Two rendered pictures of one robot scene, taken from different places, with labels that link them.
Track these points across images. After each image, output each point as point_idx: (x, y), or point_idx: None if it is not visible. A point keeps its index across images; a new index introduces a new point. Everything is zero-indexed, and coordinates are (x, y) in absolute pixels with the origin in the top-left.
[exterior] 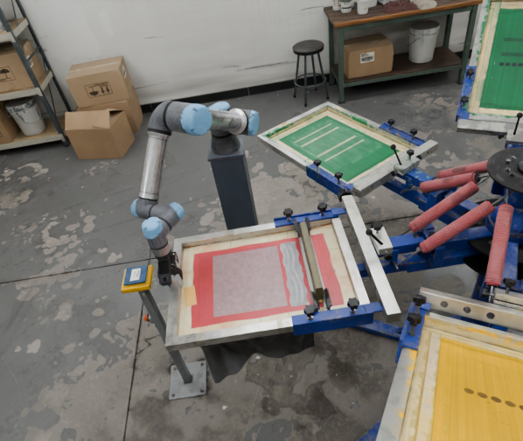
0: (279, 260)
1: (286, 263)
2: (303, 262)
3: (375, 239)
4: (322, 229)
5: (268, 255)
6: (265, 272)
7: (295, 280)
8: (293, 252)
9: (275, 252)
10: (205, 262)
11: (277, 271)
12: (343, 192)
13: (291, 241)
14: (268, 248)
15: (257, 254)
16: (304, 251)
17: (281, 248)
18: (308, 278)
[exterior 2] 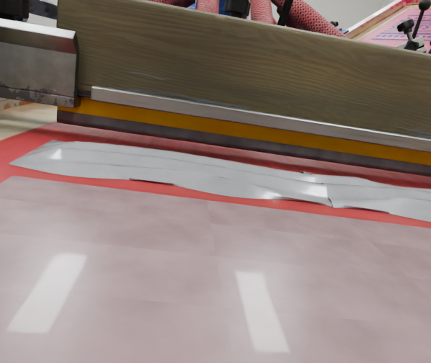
0: (200, 199)
1: (251, 184)
2: (280, 127)
3: (288, 14)
4: (49, 109)
5: (107, 230)
6: (370, 286)
7: (394, 189)
8: (158, 150)
9: (89, 195)
10: None
11: (330, 227)
12: None
13: (44, 144)
14: None
15: None
16: (218, 101)
17: (65, 169)
18: (403, 135)
